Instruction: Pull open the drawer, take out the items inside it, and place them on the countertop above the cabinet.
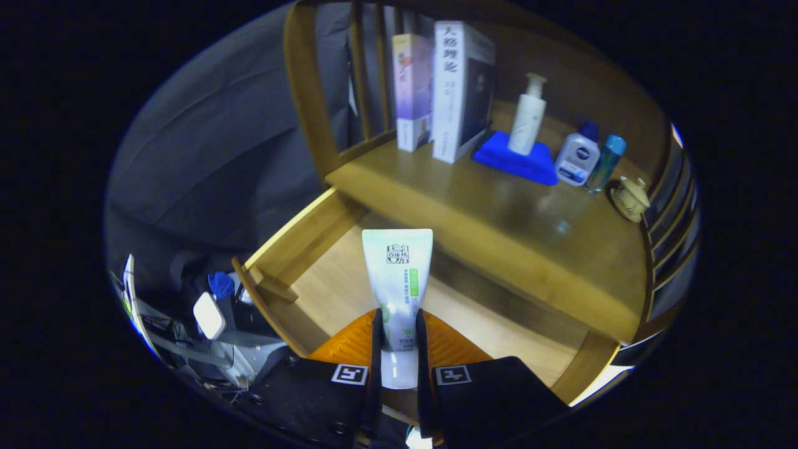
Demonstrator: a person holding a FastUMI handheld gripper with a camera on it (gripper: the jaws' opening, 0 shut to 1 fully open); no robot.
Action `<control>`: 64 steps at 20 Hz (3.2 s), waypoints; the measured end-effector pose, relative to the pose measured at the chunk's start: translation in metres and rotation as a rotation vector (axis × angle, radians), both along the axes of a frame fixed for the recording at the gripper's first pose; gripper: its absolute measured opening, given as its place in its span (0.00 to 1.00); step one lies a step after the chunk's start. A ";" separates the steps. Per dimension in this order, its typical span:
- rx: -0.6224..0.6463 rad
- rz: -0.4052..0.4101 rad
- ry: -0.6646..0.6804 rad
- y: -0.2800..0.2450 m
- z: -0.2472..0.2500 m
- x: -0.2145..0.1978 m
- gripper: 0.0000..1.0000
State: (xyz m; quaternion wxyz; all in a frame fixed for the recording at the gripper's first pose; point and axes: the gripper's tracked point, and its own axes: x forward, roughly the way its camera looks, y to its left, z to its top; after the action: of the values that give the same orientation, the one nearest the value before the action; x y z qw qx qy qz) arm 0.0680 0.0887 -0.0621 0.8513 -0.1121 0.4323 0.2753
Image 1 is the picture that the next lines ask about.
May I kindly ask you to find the wooden countertop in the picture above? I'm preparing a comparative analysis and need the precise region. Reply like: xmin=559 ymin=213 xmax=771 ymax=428
xmin=324 ymin=100 xmax=652 ymax=344

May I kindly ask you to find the white rounded device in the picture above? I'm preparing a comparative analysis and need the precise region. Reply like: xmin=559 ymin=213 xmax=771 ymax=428
xmin=193 ymin=292 xmax=226 ymax=340

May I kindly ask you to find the white book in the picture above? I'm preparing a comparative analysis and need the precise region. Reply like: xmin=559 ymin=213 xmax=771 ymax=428
xmin=431 ymin=21 xmax=496 ymax=165

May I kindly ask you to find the wooden drawer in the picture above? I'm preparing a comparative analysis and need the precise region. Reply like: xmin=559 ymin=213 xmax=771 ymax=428
xmin=232 ymin=186 xmax=624 ymax=431

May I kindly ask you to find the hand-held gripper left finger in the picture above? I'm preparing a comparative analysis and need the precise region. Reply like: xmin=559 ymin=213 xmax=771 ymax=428
xmin=249 ymin=307 xmax=384 ymax=447

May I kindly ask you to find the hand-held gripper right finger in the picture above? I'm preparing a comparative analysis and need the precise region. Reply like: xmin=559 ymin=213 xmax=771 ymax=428
xmin=415 ymin=307 xmax=571 ymax=447

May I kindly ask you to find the purple book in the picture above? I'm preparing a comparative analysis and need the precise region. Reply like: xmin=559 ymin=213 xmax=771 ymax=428
xmin=392 ymin=33 xmax=435 ymax=153

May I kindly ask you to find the small blue object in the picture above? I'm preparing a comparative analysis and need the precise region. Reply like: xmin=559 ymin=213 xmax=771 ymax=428
xmin=208 ymin=272 xmax=236 ymax=300

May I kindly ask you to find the teal bottle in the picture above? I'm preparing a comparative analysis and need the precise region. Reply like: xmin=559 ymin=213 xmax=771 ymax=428
xmin=585 ymin=134 xmax=627 ymax=195

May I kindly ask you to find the blue folded cloth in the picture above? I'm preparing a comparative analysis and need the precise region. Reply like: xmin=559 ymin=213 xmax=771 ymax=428
xmin=471 ymin=130 xmax=559 ymax=186

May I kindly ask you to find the white pump bottle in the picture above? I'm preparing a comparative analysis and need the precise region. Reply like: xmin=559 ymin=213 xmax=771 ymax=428
xmin=507 ymin=73 xmax=548 ymax=157

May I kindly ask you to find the white tube with green print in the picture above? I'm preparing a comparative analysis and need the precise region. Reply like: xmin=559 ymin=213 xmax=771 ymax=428
xmin=362 ymin=228 xmax=434 ymax=390

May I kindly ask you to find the ceramic lidded teacup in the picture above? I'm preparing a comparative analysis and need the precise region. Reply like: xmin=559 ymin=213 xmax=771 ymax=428
xmin=614 ymin=176 xmax=651 ymax=219

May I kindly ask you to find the white bottle with blue cap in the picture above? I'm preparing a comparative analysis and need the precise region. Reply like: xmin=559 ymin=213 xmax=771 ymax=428
xmin=555 ymin=117 xmax=601 ymax=187

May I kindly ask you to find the wooden cabinet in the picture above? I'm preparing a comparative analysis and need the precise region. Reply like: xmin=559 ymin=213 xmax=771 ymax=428
xmin=284 ymin=0 xmax=700 ymax=350

